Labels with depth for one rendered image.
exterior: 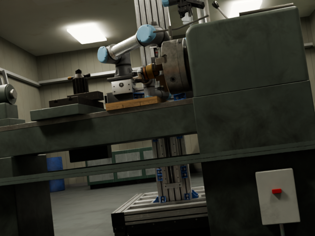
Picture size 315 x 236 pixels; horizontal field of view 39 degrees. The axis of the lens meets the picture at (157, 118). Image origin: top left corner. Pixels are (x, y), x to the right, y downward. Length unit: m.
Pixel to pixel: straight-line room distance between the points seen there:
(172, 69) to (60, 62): 9.49
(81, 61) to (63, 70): 0.54
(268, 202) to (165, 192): 1.24
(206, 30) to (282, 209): 0.99
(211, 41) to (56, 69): 9.65
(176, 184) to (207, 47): 1.21
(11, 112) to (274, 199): 1.69
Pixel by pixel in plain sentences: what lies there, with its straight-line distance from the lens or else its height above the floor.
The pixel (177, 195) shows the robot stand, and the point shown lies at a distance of 3.34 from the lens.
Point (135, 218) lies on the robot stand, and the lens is 3.06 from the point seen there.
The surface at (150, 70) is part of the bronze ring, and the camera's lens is 2.61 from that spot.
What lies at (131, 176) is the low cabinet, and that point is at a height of 0.17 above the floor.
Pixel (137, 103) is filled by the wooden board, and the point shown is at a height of 0.88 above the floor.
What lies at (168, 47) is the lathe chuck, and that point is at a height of 1.17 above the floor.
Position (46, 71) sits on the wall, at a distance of 11.95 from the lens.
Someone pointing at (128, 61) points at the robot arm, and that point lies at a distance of 3.25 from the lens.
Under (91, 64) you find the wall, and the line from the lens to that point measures 11.63.
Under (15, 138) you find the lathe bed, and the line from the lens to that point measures 2.76.
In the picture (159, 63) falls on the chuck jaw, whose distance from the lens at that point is 2.50.
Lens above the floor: 0.60
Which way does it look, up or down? 4 degrees up
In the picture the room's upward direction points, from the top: 7 degrees counter-clockwise
